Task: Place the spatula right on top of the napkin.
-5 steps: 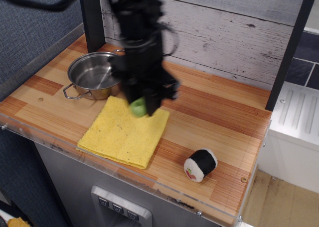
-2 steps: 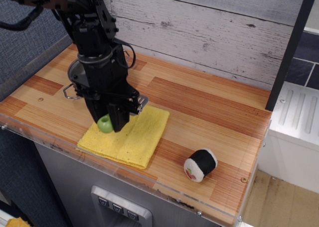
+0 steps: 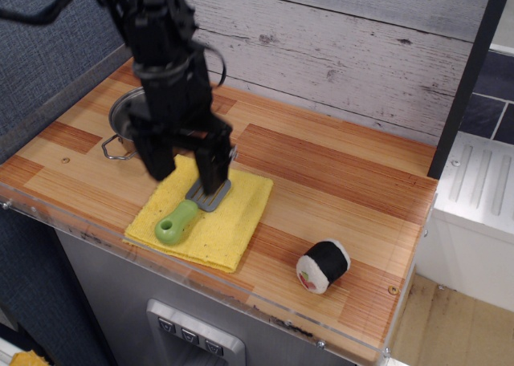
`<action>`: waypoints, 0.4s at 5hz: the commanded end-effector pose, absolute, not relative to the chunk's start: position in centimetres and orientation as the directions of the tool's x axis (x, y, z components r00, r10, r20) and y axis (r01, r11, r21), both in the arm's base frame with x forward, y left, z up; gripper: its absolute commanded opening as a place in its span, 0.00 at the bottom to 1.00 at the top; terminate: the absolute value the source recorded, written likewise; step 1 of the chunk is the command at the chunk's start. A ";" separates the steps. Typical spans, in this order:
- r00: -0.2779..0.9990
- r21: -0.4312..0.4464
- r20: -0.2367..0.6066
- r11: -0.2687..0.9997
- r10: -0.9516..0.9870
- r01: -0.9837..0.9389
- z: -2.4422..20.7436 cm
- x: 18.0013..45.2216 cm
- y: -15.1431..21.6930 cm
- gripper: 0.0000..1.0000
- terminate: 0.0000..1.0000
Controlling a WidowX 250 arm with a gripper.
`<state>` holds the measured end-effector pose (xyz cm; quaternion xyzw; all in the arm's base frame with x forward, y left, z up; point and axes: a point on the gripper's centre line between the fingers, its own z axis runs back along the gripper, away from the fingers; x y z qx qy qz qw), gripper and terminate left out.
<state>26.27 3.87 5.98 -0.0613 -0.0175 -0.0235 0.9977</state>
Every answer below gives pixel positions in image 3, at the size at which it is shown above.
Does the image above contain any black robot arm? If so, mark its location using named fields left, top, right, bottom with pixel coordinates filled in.
left=104, top=0, right=232, bottom=194

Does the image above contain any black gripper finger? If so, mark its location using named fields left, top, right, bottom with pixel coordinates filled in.
left=134, top=135, right=175, bottom=181
left=194, top=135, right=236, bottom=194

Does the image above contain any plush sushi roll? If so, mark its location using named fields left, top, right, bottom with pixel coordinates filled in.
left=296, top=239, right=351, bottom=295

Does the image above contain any yellow cloth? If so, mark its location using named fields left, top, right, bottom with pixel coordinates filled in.
left=124, top=155, right=273, bottom=273

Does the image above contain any clear acrylic edge guard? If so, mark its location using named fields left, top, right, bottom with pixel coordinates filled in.
left=1, top=177, right=435, bottom=365

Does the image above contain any grey dispenser button panel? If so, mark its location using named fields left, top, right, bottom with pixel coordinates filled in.
left=146, top=299, right=247, bottom=365

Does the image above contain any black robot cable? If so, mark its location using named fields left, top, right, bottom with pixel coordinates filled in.
left=0, top=0, right=81, bottom=25

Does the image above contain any green handled grey spatula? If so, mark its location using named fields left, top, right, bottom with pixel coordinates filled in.
left=154, top=179, right=231, bottom=245

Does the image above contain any yellow object bottom left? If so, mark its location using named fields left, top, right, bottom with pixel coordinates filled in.
left=9, top=351, right=50, bottom=366

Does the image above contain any white ribbed appliance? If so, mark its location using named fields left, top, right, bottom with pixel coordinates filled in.
left=415, top=132, right=513, bottom=311

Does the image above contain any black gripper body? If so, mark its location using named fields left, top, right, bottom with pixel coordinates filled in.
left=129, top=71, right=232, bottom=149

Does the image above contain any black right frame post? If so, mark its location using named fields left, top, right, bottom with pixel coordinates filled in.
left=427, top=0, right=507, bottom=179

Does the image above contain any stainless steel pot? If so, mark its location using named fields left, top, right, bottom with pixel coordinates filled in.
left=101, top=87, right=147, bottom=161

